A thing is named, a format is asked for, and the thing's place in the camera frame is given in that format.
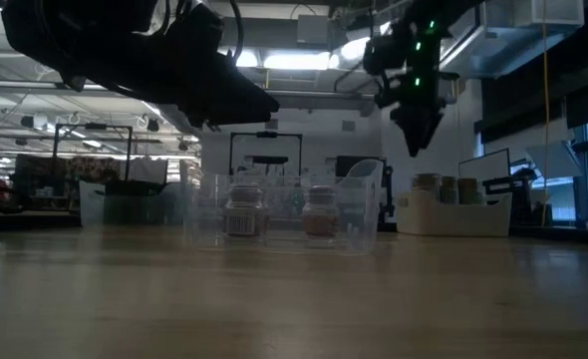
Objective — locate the red patterned board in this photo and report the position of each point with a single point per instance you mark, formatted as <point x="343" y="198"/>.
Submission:
<point x="75" y="167"/>

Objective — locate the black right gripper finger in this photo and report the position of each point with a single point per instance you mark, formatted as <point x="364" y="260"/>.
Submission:
<point x="418" y="139"/>

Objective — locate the black metal frame stand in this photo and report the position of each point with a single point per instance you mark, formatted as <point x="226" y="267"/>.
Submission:
<point x="266" y="134"/>

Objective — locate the white box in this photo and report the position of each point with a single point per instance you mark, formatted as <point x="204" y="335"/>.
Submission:
<point x="147" y="170"/>

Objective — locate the translucent frosted plastic bin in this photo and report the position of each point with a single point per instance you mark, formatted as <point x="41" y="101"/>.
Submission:
<point x="90" y="207"/>

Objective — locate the ceiling light panel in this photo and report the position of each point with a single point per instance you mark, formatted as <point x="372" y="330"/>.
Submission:
<point x="248" y="60"/>
<point x="296" y="61"/>

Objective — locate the clear plastic bin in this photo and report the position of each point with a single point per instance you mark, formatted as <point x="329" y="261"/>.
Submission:
<point x="284" y="219"/>

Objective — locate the grey ceiling box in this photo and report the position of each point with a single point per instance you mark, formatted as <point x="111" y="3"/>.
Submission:
<point x="314" y="30"/>

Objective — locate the dark green spice tin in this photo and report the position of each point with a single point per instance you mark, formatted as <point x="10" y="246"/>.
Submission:
<point x="122" y="209"/>

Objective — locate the glass spice jar barcode label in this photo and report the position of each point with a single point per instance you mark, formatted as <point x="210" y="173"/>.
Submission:
<point x="244" y="224"/>

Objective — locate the black desk shelf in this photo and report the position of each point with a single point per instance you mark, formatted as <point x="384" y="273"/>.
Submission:
<point x="508" y="184"/>

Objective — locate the white board black frame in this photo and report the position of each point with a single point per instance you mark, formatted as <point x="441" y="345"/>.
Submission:
<point x="483" y="169"/>

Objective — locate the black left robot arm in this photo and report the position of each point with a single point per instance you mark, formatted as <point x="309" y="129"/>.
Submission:
<point x="75" y="45"/>

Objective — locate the green spice shaker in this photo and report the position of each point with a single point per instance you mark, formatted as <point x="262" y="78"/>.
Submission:
<point x="449" y="189"/>

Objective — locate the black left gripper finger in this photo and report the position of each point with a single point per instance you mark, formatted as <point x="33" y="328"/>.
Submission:
<point x="244" y="105"/>

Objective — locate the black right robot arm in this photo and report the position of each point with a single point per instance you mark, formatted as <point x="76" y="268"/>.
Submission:
<point x="426" y="55"/>

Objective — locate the glass jar orange spice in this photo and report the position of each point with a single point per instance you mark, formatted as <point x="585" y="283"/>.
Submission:
<point x="320" y="224"/>

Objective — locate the white plastic bin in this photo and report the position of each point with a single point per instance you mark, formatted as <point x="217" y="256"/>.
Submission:
<point x="453" y="219"/>

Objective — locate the horizontal silver pipe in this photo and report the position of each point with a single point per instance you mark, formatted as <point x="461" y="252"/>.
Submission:
<point x="324" y="95"/>

